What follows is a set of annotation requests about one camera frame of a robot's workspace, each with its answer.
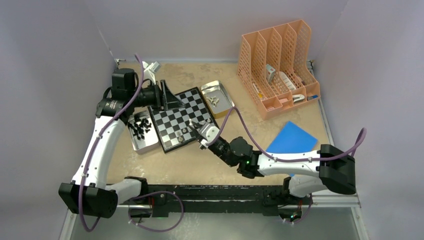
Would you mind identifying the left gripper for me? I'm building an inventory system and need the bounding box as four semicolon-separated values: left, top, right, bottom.
128;79;185;112

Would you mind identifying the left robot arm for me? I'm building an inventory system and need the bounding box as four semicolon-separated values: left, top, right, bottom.
58;68;184;219

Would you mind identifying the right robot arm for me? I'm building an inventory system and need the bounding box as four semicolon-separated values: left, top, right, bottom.
152;103;357;204

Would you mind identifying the yellow tray of white pieces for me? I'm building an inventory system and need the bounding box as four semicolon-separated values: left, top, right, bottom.
200;80;235;119

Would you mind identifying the silver tray of black pieces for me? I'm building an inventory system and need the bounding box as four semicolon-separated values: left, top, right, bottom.
127;110;160;155

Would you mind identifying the black and white chessboard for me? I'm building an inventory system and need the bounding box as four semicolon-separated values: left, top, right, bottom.
147;87;217;153

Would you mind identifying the black base bar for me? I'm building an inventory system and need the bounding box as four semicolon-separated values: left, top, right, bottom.
129;184;313;219

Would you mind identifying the blue flat sheet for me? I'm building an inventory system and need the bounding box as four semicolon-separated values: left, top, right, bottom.
260;121;318;176

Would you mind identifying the orange file organizer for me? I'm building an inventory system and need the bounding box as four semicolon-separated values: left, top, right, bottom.
236;19;321;120

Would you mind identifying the white stapler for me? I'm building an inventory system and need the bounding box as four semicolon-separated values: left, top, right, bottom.
292;94;305;104

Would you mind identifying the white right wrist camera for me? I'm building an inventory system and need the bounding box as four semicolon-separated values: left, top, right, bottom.
198;123;220;148

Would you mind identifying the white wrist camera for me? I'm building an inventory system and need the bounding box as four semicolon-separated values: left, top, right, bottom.
142;61;162;83
198;123;220;148

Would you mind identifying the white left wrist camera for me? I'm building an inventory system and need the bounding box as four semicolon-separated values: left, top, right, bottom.
142;61;162;83

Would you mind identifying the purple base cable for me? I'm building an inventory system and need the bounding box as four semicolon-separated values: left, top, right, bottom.
128;191;185;233

